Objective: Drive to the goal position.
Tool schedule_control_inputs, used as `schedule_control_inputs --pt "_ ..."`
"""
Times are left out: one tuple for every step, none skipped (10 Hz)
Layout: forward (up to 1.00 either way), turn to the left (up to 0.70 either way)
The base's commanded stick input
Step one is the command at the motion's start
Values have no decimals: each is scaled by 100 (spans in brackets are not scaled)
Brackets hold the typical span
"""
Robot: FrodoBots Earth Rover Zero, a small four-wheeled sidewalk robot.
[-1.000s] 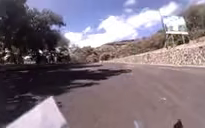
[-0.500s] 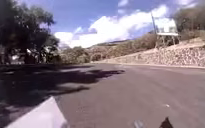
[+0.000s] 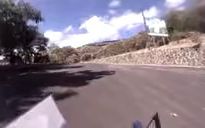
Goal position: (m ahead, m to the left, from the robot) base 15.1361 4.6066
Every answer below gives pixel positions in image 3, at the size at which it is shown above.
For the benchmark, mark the dry hill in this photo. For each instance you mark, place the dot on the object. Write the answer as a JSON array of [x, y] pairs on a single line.
[[116, 46]]

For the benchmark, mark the grey asphalt road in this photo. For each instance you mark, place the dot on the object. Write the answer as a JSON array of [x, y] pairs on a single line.
[[140, 90]]

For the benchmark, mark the group of dark trees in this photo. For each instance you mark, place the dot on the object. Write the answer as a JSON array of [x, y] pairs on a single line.
[[13, 36]]

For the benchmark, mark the wooded slope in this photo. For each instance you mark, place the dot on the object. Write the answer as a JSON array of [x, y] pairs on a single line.
[[190, 16]]

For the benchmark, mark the grey stone wall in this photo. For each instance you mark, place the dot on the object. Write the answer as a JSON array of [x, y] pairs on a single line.
[[163, 55]]

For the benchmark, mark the white billboard on frame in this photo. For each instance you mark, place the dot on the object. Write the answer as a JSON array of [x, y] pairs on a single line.
[[156, 26]]

